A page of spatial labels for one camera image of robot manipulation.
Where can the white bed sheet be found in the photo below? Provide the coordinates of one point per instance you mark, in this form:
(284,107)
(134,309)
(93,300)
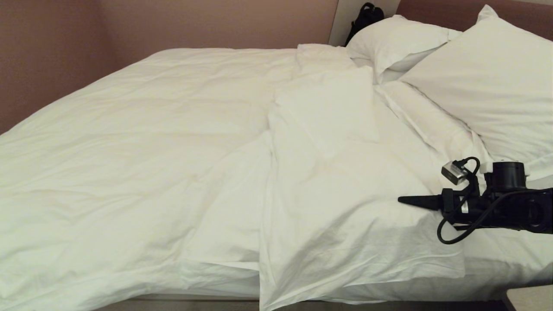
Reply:
(505,263)

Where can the large white pillow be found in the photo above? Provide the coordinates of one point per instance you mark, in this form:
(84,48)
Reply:
(488,82)

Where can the black bag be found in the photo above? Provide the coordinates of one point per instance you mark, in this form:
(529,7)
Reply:
(366,17)

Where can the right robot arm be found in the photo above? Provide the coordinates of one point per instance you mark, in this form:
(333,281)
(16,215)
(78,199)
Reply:
(518,207)

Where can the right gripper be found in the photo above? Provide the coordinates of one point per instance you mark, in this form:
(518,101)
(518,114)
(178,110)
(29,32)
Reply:
(464,209)

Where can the flat white pillow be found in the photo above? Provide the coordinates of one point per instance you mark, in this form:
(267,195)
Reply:
(432,121)

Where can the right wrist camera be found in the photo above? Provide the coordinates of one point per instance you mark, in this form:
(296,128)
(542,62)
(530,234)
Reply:
(454,172)

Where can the pale bedside table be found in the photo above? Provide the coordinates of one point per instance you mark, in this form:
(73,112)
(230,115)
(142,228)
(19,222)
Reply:
(531,299)

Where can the white duvet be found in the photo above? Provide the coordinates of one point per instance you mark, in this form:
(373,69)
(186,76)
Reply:
(142,142)

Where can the wooden headboard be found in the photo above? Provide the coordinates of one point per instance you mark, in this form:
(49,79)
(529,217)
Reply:
(436,11)

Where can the small white pillow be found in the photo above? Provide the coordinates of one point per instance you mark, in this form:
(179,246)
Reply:
(397,39)

